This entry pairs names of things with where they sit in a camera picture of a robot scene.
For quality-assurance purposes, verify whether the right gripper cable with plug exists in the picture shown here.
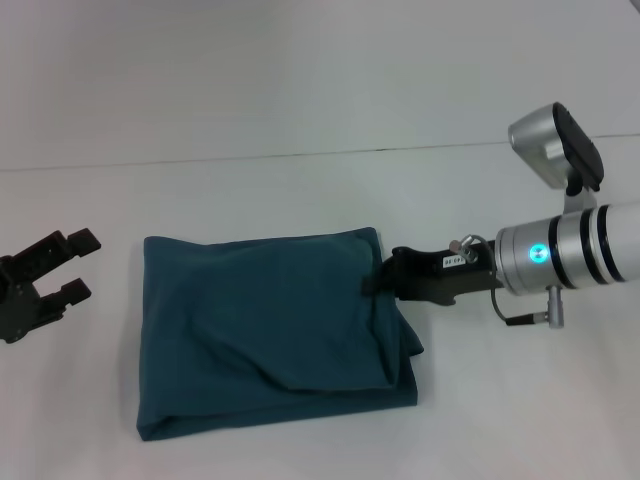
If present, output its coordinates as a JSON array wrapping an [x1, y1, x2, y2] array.
[[448, 234, 551, 329]]

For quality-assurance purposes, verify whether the blue shirt with FREE print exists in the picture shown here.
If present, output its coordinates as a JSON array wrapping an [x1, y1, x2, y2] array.
[[135, 227, 426, 444]]

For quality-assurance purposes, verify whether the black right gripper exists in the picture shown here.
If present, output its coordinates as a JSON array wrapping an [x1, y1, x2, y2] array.
[[360, 239, 501, 307]]

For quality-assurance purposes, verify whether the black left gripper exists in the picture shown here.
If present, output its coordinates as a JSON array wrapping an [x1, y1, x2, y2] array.
[[0, 227, 103, 346]]

